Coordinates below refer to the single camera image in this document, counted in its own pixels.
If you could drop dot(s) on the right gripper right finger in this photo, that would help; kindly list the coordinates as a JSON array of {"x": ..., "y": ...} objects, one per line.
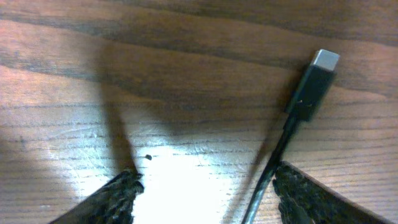
[{"x": 305, "y": 200}]

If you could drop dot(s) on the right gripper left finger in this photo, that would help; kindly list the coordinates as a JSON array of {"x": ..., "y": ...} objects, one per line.
[{"x": 111, "y": 204}]

